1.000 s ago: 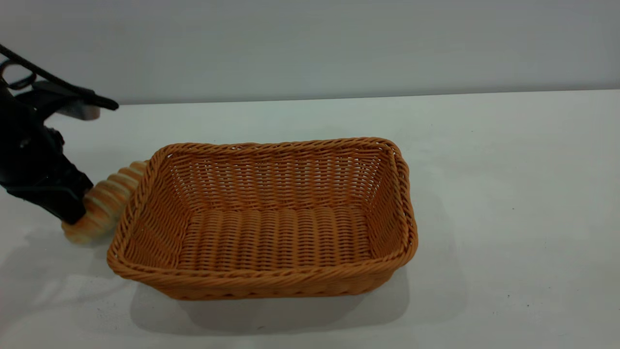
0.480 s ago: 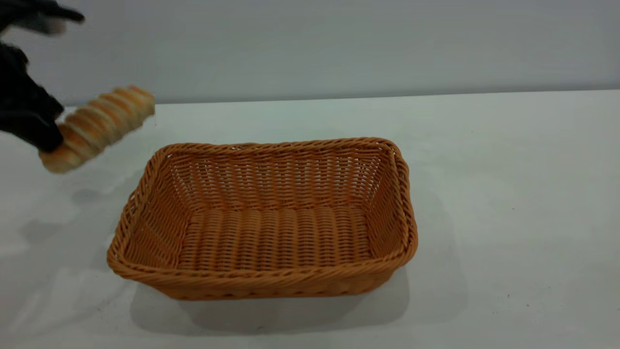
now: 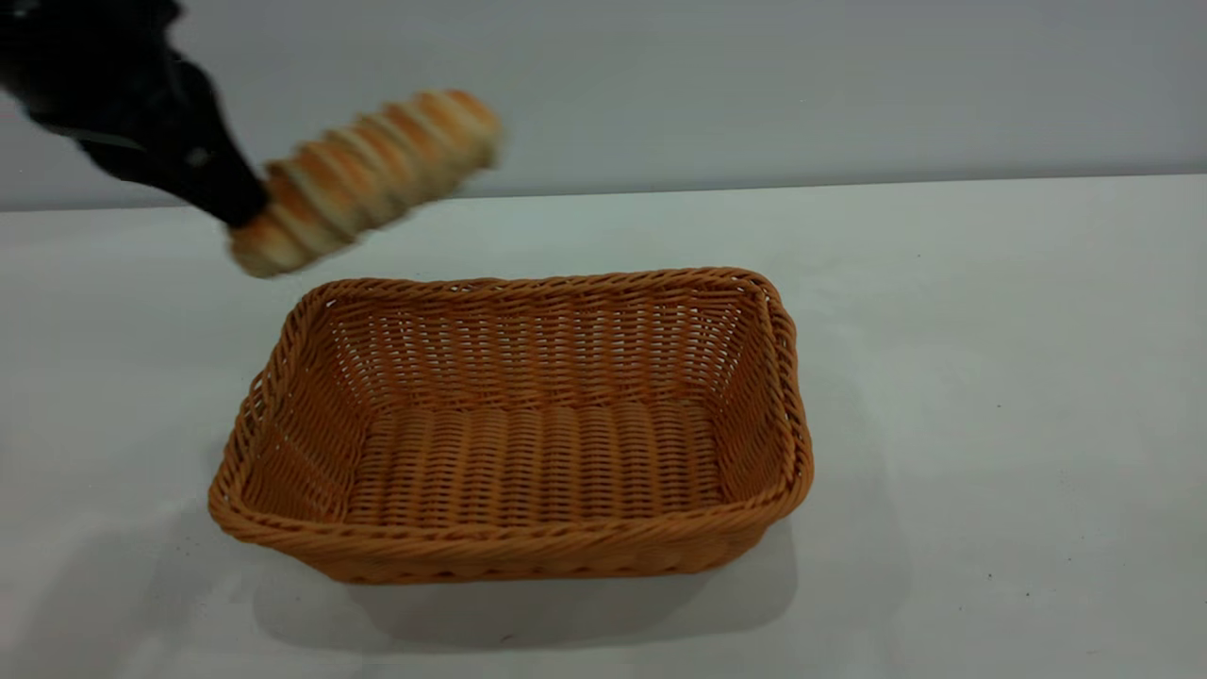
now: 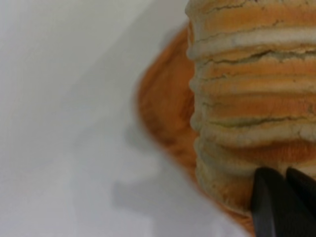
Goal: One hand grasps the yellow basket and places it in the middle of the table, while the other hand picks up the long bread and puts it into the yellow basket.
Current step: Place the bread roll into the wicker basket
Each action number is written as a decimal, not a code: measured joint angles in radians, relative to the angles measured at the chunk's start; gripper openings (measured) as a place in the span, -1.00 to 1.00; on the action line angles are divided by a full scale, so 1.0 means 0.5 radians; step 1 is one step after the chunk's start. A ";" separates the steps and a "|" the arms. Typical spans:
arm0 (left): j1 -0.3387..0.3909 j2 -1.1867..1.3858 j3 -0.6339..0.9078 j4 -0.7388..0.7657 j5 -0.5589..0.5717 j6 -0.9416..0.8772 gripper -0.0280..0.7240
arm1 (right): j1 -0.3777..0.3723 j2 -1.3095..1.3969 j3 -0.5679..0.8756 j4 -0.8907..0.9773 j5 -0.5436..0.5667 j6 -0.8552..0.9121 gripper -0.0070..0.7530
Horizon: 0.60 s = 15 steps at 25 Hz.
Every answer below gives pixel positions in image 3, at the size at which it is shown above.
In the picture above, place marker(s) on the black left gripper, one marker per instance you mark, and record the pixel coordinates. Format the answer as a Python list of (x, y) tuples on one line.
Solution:
[(85, 66)]

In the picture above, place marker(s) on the long ridged bread loaf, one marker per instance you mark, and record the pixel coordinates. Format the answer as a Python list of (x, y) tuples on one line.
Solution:
[(377, 170)]

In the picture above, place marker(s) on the orange woven wicker basket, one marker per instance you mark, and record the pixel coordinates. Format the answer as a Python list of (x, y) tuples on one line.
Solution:
[(528, 453)]

